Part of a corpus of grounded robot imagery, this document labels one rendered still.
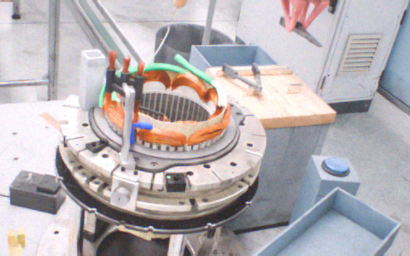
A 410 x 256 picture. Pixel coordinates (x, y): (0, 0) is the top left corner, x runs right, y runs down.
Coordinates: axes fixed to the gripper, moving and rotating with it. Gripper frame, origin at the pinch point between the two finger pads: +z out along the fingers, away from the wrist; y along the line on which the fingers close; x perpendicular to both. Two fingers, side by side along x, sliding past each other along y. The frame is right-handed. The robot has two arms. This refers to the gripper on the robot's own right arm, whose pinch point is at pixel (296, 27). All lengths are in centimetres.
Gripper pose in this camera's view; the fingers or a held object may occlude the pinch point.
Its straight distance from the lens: 107.0
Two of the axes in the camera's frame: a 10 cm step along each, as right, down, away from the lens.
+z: -1.5, 8.5, 5.1
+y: -9.1, 0.9, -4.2
